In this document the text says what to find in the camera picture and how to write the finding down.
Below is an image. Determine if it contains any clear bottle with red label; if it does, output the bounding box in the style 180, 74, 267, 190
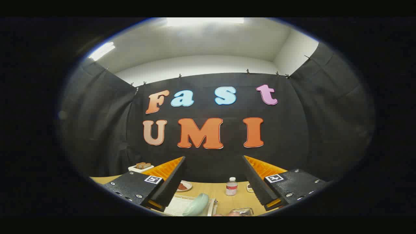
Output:
226, 177, 238, 196

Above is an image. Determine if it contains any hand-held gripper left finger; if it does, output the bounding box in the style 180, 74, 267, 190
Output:
103, 156, 187, 212

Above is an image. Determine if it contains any white toaster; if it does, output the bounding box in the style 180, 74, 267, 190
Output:
128, 164, 155, 173

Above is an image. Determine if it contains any light green plate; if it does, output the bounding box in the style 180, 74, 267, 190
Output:
182, 193, 209, 216

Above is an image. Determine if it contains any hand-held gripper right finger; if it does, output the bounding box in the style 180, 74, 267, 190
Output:
241, 155, 329, 211

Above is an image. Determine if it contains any black backdrop cloth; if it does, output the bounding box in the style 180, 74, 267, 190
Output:
58, 42, 376, 184

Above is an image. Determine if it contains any ceiling light panel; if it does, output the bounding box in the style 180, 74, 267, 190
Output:
167, 18, 245, 27
89, 42, 116, 61

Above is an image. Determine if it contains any white wire dish rack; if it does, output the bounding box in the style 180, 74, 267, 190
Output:
164, 195, 217, 216

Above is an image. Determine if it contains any beige plate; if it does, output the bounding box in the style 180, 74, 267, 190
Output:
175, 180, 193, 192

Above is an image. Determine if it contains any metal wire basket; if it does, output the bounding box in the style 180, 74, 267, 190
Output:
229, 208, 254, 216

